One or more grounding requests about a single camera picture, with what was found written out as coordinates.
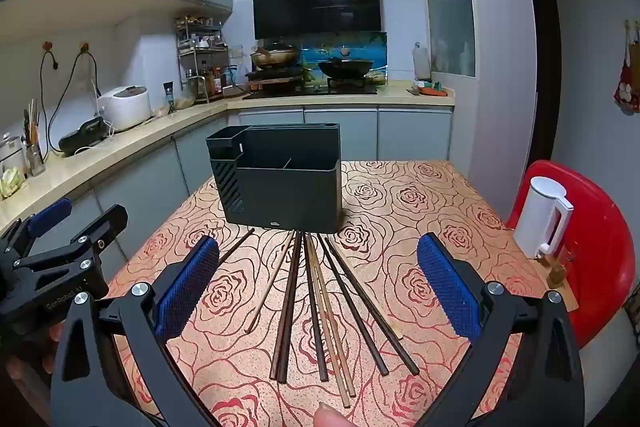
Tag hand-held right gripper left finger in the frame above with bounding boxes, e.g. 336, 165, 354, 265
50, 234, 221, 427

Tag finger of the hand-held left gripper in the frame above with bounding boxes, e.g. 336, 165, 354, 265
0, 198, 74, 258
14, 204, 129, 281

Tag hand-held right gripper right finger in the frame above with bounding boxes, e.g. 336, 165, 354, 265
416, 232, 586, 427

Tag bunch of wooden chopsticks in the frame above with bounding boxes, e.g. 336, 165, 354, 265
218, 228, 420, 410

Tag dark grey utensil holder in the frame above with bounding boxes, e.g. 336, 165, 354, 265
206, 123, 344, 229

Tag person's left hand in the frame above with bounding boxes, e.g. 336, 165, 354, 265
22, 339, 56, 385

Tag person's right hand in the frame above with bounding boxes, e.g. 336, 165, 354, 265
315, 402, 352, 427

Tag pale green cabbage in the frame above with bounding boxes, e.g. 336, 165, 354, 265
0, 167, 26, 198

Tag steel utensil jar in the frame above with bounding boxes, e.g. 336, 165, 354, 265
22, 98, 47, 178

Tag steel lidded pot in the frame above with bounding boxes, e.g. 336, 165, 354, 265
0, 133, 28, 180

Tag black sandwich maker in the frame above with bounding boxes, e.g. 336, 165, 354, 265
58, 117, 108, 156

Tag beige kitchen countertop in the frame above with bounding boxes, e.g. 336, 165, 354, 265
0, 79, 456, 233

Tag rose print tablecloth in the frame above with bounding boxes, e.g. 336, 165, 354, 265
102, 159, 551, 427

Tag white electric kettle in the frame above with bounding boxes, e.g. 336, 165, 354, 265
513, 176, 574, 260

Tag white rice cooker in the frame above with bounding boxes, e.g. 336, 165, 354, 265
97, 86, 152, 131

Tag small wooden board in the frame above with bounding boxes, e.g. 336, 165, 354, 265
530, 256, 580, 312

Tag red plastic chair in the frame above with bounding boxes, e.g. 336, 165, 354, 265
506, 159, 633, 350

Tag cluster of seasoning bottles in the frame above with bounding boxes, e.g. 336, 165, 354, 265
186, 66, 236, 100

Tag grey lower kitchen cabinets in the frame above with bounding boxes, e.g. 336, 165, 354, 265
0, 104, 455, 303

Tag metal spice rack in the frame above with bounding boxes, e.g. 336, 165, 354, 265
175, 16, 231, 105

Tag black portable cooker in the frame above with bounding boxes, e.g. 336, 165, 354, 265
245, 67, 307, 90

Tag black gas stove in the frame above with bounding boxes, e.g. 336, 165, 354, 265
242, 77, 378, 100

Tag brass lidded pot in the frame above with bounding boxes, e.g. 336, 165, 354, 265
250, 41, 300, 68

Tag black wok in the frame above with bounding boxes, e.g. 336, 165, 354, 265
318, 57, 375, 78

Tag red hanging cloth pouch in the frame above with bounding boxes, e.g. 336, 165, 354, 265
614, 52, 640, 114

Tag blue seascape backsplash panel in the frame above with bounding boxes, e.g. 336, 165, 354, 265
300, 32, 388, 85

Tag tan hanging bag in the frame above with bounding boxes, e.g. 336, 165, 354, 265
624, 20, 640, 58

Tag black power cable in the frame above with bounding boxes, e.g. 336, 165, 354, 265
39, 41, 60, 152
49, 42, 93, 150

